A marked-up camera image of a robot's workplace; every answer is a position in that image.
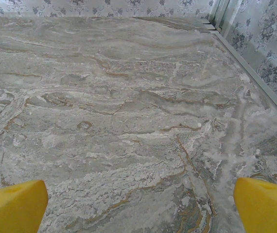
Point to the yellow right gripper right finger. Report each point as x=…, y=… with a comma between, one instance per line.
x=267, y=208

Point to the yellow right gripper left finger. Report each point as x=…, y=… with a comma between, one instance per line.
x=12, y=208

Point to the aluminium frame rail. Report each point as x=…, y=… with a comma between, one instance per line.
x=255, y=72

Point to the aluminium frame post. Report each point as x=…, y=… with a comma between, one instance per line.
x=219, y=14

